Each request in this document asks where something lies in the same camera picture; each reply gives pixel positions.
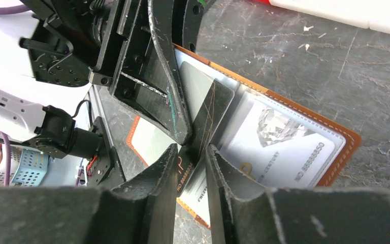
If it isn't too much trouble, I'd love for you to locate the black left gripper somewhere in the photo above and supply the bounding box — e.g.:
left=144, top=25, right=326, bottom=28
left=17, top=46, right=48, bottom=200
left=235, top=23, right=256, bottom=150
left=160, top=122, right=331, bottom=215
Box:
left=19, top=1, right=192, bottom=145

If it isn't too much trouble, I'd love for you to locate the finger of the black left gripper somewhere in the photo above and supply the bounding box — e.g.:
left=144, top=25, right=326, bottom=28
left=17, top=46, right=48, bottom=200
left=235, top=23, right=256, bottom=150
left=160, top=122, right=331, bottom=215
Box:
left=172, top=0, right=205, bottom=52

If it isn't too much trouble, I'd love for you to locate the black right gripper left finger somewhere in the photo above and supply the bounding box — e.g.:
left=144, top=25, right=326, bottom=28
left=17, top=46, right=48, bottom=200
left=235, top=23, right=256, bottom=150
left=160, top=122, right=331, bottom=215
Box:
left=0, top=144, right=178, bottom=243

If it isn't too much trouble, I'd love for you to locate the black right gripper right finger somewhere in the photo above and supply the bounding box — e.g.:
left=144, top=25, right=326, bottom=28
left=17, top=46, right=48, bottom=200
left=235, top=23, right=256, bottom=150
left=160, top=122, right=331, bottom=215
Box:
left=205, top=145, right=390, bottom=243

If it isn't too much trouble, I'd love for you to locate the white diamond credit card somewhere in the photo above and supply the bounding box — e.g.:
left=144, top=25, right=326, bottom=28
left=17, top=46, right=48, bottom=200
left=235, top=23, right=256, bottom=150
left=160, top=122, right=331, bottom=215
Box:
left=220, top=99, right=335, bottom=188

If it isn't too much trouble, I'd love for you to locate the brown leather card holder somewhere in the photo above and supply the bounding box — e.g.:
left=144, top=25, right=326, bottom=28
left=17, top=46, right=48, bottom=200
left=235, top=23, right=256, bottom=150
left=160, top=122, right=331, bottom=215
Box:
left=126, top=44, right=362, bottom=230

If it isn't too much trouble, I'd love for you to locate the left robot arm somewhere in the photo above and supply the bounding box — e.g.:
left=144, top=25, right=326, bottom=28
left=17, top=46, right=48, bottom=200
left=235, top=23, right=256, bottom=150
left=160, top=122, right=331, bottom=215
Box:
left=0, top=1, right=206, bottom=159

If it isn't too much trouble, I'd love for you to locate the blue plastic basket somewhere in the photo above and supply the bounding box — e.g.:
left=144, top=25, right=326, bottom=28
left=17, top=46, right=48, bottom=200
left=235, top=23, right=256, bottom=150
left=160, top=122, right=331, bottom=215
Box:
left=0, top=147, right=49, bottom=187

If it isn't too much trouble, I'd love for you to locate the white plastic bin left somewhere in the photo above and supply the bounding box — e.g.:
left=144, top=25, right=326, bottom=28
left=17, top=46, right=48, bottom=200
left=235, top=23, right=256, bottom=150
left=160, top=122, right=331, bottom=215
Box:
left=270, top=0, right=390, bottom=29

